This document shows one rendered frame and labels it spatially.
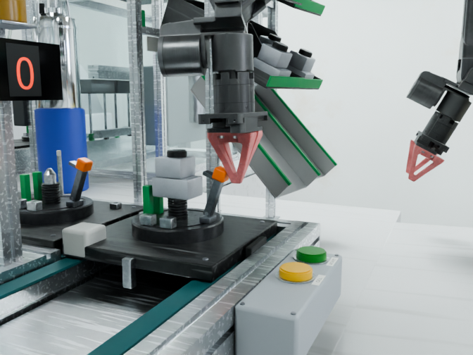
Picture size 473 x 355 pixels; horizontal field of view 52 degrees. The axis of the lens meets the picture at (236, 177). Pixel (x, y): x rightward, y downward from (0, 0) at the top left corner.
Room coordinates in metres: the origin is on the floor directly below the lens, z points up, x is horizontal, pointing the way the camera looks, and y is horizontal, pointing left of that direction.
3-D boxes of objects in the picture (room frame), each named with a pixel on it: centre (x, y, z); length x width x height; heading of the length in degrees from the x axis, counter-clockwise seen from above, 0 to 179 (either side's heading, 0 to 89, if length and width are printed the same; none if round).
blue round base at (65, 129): (1.60, 0.58, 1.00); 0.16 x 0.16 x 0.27
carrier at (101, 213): (0.83, 0.32, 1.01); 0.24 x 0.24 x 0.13; 66
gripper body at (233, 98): (0.68, 0.00, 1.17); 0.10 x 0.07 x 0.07; 156
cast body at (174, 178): (0.73, 0.10, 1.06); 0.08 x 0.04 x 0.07; 64
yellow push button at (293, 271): (0.56, -0.07, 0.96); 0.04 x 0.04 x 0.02
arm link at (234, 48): (0.69, 0.01, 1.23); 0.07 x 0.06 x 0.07; 83
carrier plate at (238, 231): (0.72, 0.09, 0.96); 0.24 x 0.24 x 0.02; 66
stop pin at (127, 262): (0.61, 0.14, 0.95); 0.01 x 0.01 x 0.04; 66
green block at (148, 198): (0.73, 0.14, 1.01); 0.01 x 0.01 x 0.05; 66
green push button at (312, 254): (0.62, -0.10, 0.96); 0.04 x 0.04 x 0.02
